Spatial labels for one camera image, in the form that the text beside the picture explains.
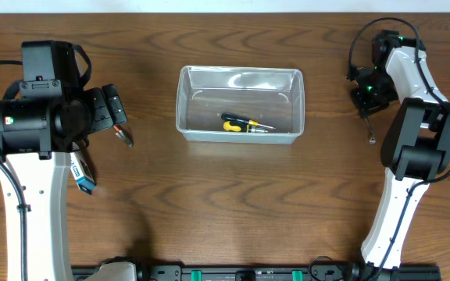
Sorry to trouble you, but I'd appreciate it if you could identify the stubby yellow black screwdriver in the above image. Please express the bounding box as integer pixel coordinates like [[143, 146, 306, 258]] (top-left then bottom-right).
[[223, 121, 268, 133]]

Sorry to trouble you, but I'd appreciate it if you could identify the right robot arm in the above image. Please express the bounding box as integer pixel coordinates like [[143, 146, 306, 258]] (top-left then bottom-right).
[[349, 30, 450, 270]]

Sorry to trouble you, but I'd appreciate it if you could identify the silver combination wrench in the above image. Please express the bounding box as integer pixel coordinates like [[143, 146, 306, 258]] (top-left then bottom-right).
[[364, 116, 376, 144]]

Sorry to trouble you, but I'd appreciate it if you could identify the clear plastic container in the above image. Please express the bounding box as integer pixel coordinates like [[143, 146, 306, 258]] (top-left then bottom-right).
[[176, 66, 305, 144]]

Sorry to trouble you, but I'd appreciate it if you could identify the slim black yellow screwdriver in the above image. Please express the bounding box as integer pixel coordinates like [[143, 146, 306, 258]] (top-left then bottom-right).
[[221, 112, 275, 130]]

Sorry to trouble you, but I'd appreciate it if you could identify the white blue cardboard box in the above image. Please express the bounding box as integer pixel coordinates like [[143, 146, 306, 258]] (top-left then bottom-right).
[[70, 151, 96, 195]]

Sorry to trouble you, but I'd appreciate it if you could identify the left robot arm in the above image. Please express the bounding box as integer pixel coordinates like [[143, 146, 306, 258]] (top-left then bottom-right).
[[0, 77, 127, 280]]

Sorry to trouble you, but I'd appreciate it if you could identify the black orange nail puller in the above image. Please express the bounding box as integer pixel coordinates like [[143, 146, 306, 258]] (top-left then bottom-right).
[[113, 125, 134, 148]]

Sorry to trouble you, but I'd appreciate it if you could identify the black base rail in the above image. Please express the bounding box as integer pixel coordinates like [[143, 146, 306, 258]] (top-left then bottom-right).
[[71, 257, 443, 281]]

